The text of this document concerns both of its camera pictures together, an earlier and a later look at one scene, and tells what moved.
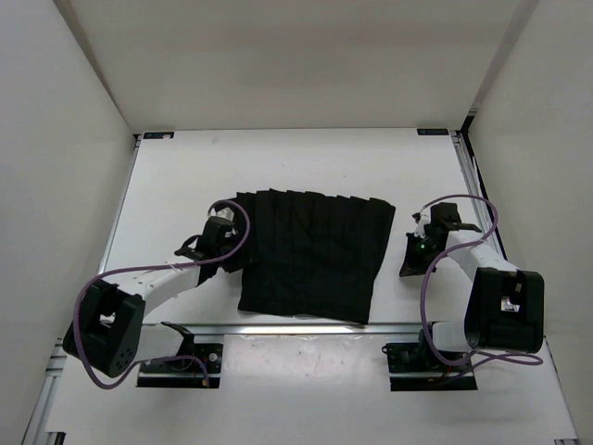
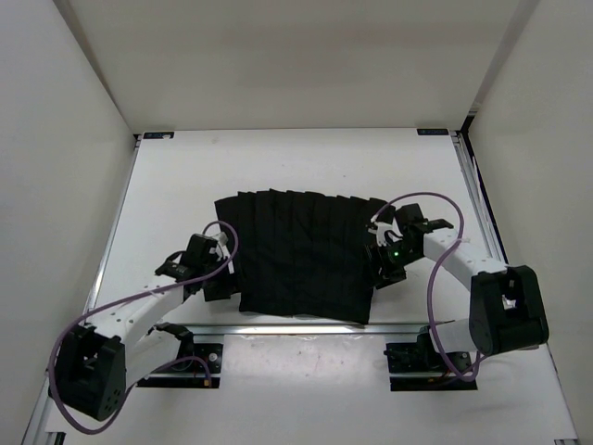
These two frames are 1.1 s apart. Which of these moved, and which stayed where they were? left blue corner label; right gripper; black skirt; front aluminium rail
Moved: right gripper
Stayed: black skirt; left blue corner label; front aluminium rail
